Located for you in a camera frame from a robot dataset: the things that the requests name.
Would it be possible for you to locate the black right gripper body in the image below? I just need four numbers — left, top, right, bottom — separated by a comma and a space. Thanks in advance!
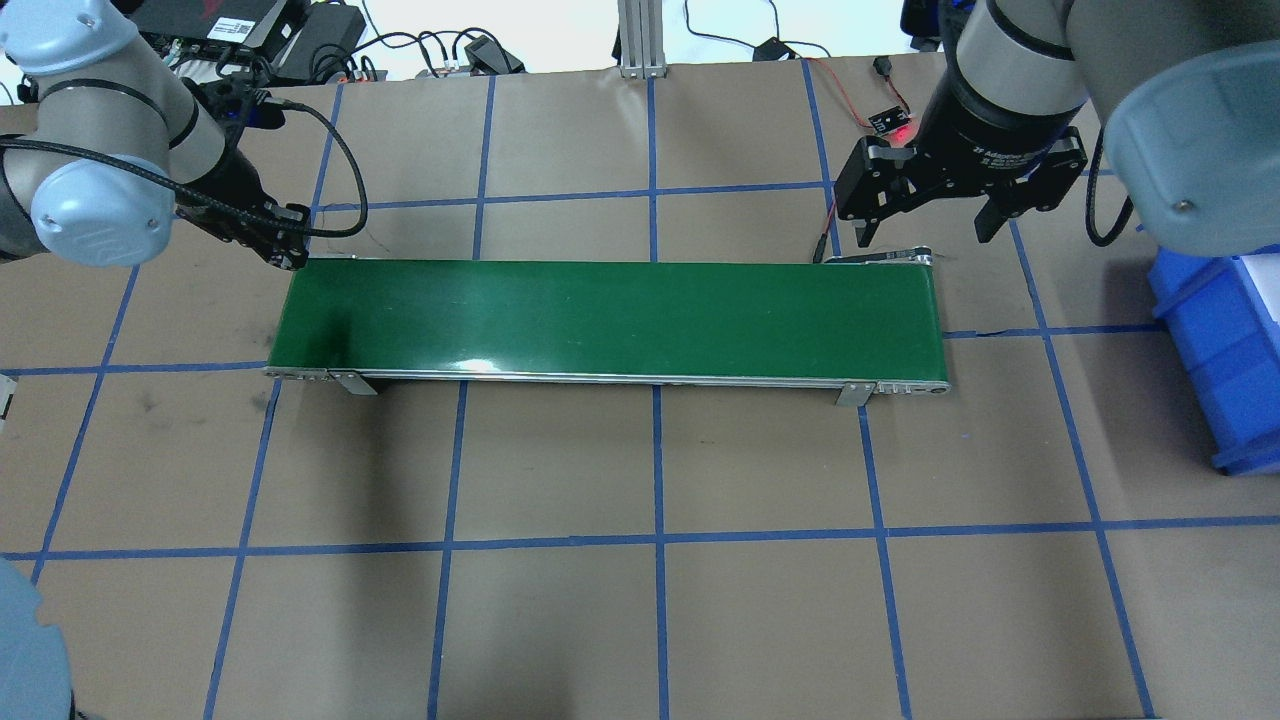
835, 95, 1087, 222

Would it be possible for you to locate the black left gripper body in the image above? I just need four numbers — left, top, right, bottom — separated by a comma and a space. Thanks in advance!
175, 76, 310, 272

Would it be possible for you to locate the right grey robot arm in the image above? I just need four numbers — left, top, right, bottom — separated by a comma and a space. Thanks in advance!
833, 1, 1279, 258

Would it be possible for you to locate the small red-lit sensor board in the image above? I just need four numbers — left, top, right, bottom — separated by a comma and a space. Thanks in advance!
867, 105, 911, 137

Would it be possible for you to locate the green conveyor belt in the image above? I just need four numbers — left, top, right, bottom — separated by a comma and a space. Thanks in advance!
266, 258, 952, 405

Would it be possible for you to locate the blue plastic bin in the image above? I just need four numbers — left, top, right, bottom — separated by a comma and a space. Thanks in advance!
1148, 245, 1279, 477

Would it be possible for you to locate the red black power cable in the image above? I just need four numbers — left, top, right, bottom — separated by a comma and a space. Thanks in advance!
803, 56, 913, 265

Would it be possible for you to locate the aluminium frame post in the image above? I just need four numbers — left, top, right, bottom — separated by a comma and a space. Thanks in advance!
616, 0, 668, 79

